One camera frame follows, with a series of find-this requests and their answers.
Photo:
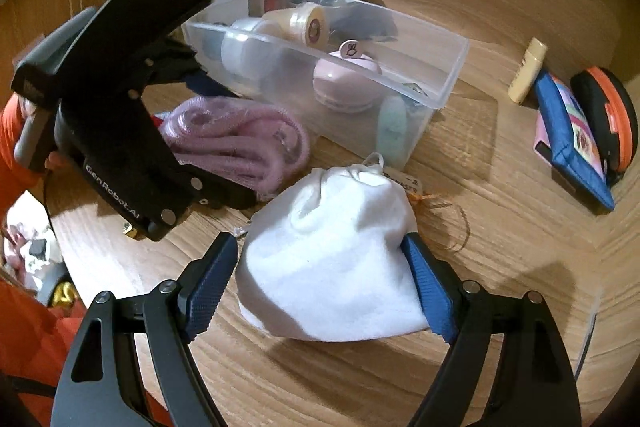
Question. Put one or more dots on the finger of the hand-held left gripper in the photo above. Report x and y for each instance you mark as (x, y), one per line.
(225, 192)
(205, 86)

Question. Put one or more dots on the black orange round case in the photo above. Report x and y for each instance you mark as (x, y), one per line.
(620, 117)

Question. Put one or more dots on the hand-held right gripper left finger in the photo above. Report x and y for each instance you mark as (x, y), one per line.
(210, 287)

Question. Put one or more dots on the pink flat item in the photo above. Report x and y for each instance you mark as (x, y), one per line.
(541, 132)

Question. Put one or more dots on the blue pencil case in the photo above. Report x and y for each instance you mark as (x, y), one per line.
(570, 142)

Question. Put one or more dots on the white plastic strip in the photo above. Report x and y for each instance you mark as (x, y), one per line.
(590, 332)

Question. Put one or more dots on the translucent round jar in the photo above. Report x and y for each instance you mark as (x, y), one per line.
(250, 52)

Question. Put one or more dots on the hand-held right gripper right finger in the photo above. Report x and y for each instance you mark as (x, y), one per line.
(430, 292)

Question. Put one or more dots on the clear plastic storage box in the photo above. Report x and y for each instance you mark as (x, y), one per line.
(440, 57)

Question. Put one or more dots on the cream tube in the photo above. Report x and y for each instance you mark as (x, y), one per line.
(527, 72)

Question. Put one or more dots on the teal fuzzy item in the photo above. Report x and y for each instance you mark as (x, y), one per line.
(392, 127)

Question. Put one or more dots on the dark cloth item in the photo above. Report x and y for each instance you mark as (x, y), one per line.
(370, 24)

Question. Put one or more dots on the person's orange clothing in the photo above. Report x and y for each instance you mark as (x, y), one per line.
(30, 357)

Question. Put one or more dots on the person's left hand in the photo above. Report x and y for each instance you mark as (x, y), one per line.
(55, 160)

